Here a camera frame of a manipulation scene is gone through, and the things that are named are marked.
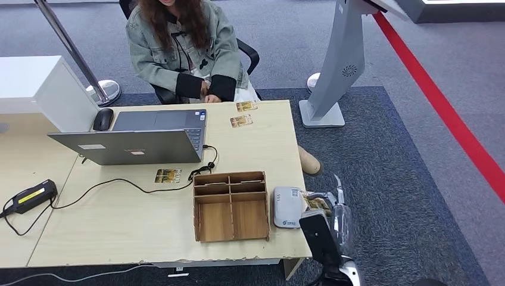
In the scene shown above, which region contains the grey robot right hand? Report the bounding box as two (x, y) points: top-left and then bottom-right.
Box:
(307, 175), (354, 259)

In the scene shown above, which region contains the white card reader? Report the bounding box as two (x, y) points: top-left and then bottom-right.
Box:
(273, 186), (304, 230)

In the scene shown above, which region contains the person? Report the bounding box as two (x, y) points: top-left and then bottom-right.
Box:
(125, 0), (261, 104)

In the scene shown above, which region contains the person's tan shoe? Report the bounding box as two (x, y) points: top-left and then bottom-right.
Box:
(298, 145), (325, 176)

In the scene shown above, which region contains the black office chair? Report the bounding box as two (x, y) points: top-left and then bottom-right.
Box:
(119, 0), (261, 105)

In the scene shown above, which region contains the grey laptop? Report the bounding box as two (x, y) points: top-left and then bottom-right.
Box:
(47, 109), (208, 166)

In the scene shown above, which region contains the round chrome base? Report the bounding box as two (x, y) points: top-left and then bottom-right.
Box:
(307, 72), (321, 94)

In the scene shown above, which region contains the black computer mouse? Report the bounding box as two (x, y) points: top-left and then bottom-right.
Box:
(92, 107), (115, 132)

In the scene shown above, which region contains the wooden compartment organizer box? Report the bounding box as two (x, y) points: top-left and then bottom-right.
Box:
(192, 170), (271, 243)

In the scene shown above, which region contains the grey kiosk stand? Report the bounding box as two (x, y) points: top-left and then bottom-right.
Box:
(298, 0), (411, 129)

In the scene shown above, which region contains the white cabinet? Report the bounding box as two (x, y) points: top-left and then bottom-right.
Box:
(0, 55), (99, 133)

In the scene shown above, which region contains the black charger with yellow label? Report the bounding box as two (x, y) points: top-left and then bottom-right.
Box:
(8, 179), (59, 215)

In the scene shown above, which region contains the grey platform with white top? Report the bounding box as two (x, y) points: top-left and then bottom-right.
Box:
(394, 0), (505, 24)

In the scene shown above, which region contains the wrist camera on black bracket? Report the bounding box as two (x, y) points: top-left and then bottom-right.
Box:
(299, 210), (342, 269)

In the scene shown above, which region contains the black charger cable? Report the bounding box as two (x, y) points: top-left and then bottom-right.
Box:
(0, 145), (219, 237)

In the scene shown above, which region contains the chrome stanchion post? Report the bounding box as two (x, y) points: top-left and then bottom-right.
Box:
(33, 0), (122, 107)

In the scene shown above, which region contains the white cable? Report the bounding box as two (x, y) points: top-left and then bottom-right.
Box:
(0, 263), (157, 286)

